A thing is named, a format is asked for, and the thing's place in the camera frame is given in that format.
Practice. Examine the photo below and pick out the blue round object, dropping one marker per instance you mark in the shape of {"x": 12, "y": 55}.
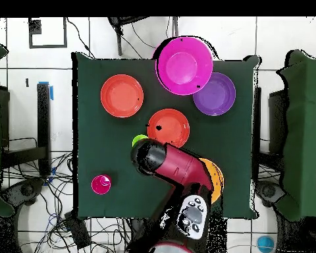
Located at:
{"x": 265, "y": 243}

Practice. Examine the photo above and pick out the black square floor frame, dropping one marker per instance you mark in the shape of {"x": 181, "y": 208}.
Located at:
{"x": 47, "y": 46}

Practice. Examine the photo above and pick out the dark green tablecloth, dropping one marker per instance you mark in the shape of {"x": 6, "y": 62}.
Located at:
{"x": 100, "y": 145}

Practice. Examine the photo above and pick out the black power strip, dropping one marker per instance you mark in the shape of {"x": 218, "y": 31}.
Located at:
{"x": 77, "y": 232}

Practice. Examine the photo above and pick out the red plastic cup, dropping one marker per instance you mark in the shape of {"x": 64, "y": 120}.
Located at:
{"x": 98, "y": 185}

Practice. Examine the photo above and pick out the orange plastic bowl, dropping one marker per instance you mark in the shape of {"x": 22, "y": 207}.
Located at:
{"x": 216, "y": 174}

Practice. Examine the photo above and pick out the blue tape strip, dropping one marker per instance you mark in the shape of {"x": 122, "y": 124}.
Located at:
{"x": 51, "y": 92}

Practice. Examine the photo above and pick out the pink plastic bowl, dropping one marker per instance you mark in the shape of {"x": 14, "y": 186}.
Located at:
{"x": 184, "y": 66}

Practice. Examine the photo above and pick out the grey tripod leg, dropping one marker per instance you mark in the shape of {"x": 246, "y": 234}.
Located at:
{"x": 119, "y": 42}
{"x": 176, "y": 26}

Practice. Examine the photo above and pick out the green plastic cup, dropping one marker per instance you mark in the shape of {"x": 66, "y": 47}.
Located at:
{"x": 138, "y": 138}

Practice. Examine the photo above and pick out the red plastic bowl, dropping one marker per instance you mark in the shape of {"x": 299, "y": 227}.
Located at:
{"x": 121, "y": 96}
{"x": 171, "y": 131}

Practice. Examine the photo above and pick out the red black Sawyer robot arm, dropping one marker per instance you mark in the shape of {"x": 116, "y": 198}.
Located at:
{"x": 179, "y": 163}

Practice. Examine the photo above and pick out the black metal stand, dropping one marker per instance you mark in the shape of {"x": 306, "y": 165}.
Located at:
{"x": 276, "y": 118}
{"x": 43, "y": 118}

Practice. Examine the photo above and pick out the purple plastic bowl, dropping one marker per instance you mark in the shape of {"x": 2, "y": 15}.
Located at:
{"x": 218, "y": 97}

